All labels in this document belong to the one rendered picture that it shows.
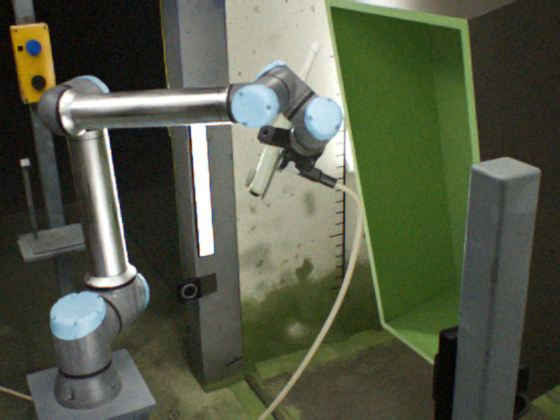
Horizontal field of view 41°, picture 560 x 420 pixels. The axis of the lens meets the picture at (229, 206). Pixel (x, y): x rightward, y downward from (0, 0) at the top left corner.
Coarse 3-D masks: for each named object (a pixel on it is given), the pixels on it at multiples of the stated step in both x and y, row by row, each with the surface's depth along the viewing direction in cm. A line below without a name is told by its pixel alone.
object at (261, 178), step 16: (320, 48) 209; (304, 64) 208; (304, 80) 206; (288, 128) 201; (272, 160) 197; (256, 176) 196; (272, 176) 197; (304, 176) 200; (320, 176) 200; (256, 192) 195
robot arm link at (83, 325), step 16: (64, 304) 202; (80, 304) 201; (96, 304) 200; (112, 304) 207; (64, 320) 195; (80, 320) 195; (96, 320) 197; (112, 320) 205; (64, 336) 196; (80, 336) 196; (96, 336) 198; (112, 336) 205; (64, 352) 198; (80, 352) 197; (96, 352) 200; (64, 368) 201; (80, 368) 199; (96, 368) 201
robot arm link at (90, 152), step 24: (72, 144) 196; (96, 144) 196; (72, 168) 201; (96, 168) 198; (96, 192) 200; (96, 216) 203; (120, 216) 209; (96, 240) 205; (120, 240) 209; (96, 264) 208; (120, 264) 210; (96, 288) 209; (120, 288) 210; (144, 288) 220; (120, 312) 209
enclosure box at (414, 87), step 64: (384, 0) 194; (448, 0) 180; (512, 0) 168; (384, 64) 231; (448, 64) 232; (512, 64) 174; (384, 128) 239; (448, 128) 245; (512, 128) 180; (384, 192) 248; (448, 192) 259; (384, 256) 258; (448, 256) 271; (384, 320) 265; (448, 320) 261
